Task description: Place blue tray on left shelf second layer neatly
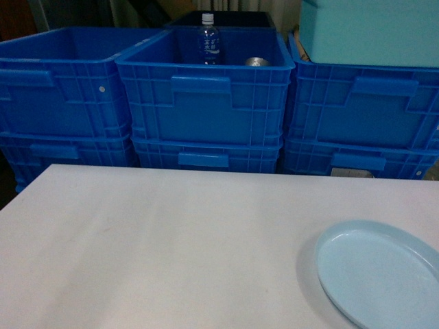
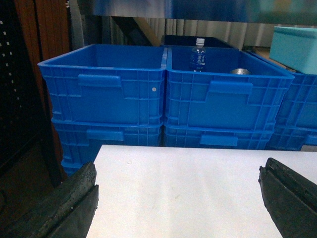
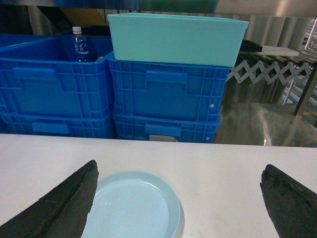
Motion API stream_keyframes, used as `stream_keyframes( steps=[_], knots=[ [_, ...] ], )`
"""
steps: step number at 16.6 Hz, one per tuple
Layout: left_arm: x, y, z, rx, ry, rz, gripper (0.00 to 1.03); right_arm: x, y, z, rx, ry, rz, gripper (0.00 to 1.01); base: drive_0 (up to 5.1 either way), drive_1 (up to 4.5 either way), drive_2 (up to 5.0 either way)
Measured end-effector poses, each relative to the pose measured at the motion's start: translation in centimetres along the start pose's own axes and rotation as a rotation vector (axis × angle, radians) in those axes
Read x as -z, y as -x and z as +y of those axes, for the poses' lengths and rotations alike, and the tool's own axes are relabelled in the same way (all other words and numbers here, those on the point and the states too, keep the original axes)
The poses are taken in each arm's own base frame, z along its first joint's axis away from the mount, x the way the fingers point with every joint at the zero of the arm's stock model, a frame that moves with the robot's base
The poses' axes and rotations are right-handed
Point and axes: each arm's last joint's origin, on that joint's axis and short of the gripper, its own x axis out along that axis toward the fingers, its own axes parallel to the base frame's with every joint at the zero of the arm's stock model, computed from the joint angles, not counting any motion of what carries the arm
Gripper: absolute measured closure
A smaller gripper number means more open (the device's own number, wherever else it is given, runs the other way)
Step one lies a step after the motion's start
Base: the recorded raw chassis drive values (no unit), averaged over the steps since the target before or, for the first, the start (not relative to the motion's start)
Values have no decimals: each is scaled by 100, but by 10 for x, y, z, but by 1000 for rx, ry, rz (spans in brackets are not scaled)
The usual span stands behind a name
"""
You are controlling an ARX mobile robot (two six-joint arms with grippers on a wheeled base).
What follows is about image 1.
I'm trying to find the silver metal can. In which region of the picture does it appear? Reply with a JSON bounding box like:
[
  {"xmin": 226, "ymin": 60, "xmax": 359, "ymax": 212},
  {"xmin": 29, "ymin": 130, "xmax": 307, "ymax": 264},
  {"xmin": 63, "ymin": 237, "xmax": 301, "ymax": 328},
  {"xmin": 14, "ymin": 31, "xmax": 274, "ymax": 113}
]
[{"xmin": 245, "ymin": 57, "xmax": 271, "ymax": 67}]

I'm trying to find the blue crate bottom right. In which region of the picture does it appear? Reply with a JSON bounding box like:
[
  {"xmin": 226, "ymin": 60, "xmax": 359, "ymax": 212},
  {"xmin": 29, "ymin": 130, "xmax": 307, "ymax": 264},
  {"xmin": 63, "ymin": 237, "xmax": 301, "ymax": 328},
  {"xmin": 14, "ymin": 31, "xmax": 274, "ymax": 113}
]
[{"xmin": 281, "ymin": 139, "xmax": 438, "ymax": 180}]

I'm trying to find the light blue oval tray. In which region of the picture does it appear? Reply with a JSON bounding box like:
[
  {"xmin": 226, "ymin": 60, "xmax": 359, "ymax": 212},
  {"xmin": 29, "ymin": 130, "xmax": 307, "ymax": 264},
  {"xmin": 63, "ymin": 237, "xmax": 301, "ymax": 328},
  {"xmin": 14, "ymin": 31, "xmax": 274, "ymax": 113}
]
[{"xmin": 315, "ymin": 221, "xmax": 438, "ymax": 328}]

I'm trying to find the blue crate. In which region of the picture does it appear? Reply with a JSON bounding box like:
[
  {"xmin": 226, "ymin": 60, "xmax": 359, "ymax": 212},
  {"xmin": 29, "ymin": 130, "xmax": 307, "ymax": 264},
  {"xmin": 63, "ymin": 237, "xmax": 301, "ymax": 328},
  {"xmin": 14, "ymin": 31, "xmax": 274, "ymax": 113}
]
[
  {"xmin": 1, "ymin": 27, "xmax": 160, "ymax": 138},
  {"xmin": 281, "ymin": 139, "xmax": 438, "ymax": 180},
  {"xmin": 132, "ymin": 137, "xmax": 283, "ymax": 173},
  {"xmin": 284, "ymin": 32, "xmax": 438, "ymax": 151},
  {"xmin": 116, "ymin": 27, "xmax": 294, "ymax": 146},
  {"xmin": 1, "ymin": 132, "xmax": 139, "ymax": 193}
]

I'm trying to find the teal foam box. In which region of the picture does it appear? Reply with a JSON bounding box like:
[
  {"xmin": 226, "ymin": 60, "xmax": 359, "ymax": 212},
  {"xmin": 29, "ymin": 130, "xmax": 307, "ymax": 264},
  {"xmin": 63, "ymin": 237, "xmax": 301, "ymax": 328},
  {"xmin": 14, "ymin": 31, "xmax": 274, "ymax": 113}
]
[{"xmin": 300, "ymin": 1, "xmax": 438, "ymax": 68}]

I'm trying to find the blue crate top left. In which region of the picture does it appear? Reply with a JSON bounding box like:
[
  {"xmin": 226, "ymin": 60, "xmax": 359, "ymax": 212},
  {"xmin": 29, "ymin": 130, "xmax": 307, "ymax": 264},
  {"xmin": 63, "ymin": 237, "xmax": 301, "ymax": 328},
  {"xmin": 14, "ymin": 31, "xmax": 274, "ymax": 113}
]
[{"xmin": 1, "ymin": 27, "xmax": 160, "ymax": 138}]

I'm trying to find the blue crate bottom middle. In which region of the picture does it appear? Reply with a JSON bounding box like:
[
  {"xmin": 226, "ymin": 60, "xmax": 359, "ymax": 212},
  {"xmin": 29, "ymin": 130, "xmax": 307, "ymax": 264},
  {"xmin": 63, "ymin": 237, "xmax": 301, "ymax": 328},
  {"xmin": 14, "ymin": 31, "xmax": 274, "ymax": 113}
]
[{"xmin": 132, "ymin": 137, "xmax": 283, "ymax": 173}]

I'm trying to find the blue crate top right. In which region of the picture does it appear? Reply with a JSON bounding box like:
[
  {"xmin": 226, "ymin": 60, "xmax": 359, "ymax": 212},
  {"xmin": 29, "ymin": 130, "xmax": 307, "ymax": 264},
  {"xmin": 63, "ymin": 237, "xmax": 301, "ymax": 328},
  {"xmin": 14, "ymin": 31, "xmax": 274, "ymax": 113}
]
[{"xmin": 284, "ymin": 32, "xmax": 438, "ymax": 151}]

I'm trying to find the clear water bottle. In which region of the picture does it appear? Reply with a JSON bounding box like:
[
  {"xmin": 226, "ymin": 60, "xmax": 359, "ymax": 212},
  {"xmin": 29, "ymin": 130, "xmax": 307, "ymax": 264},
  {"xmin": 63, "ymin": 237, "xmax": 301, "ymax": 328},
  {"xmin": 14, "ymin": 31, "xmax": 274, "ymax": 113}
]
[{"xmin": 197, "ymin": 13, "xmax": 220, "ymax": 65}]

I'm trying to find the blue crate top middle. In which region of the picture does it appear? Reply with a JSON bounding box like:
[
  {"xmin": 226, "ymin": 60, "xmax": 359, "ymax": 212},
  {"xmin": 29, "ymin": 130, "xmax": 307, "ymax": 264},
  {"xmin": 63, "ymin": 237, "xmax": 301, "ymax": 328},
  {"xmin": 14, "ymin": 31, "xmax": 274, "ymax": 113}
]
[{"xmin": 116, "ymin": 27, "xmax": 294, "ymax": 146}]

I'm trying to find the blue crate bottom left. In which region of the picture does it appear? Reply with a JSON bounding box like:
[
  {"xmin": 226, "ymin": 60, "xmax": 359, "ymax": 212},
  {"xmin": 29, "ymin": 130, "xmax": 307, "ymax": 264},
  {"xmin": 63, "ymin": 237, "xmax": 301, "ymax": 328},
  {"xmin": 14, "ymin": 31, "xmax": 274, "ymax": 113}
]
[{"xmin": 1, "ymin": 132, "xmax": 139, "ymax": 193}]

